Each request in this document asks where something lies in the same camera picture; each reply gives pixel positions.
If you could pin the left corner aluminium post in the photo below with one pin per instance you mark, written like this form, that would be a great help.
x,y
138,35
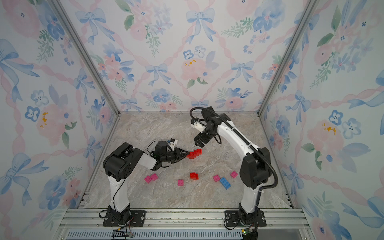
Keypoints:
x,y
63,17

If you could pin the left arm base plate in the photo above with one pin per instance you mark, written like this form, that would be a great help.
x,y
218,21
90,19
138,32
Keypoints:
x,y
126,218

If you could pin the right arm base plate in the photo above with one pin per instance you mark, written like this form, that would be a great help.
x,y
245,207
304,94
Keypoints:
x,y
241,219

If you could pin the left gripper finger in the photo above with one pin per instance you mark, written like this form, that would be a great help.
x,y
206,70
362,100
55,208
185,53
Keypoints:
x,y
179,158
179,151

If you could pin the aluminium front rail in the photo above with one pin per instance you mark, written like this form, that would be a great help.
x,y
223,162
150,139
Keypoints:
x,y
184,224

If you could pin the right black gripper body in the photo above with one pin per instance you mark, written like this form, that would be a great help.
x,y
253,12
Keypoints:
x,y
204,137

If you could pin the red 2x4 lego brick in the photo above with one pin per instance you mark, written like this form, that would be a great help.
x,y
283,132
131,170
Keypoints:
x,y
193,155

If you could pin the corner aluminium post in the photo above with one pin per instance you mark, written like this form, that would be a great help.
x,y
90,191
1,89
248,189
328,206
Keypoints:
x,y
63,17
291,47

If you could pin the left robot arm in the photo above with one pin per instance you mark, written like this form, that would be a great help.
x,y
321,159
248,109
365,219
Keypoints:
x,y
120,164

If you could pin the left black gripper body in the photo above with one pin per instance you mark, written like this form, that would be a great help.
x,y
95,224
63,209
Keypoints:
x,y
169,156

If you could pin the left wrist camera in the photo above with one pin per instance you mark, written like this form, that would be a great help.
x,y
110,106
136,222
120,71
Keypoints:
x,y
172,143

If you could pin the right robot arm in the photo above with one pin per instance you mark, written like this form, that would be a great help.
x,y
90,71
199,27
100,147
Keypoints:
x,y
256,171

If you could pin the right corner aluminium post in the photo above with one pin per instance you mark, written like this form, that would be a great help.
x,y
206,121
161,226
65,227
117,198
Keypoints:
x,y
291,47

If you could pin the blue 2x4 lego brick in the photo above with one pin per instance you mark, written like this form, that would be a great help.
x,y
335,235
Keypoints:
x,y
225,183

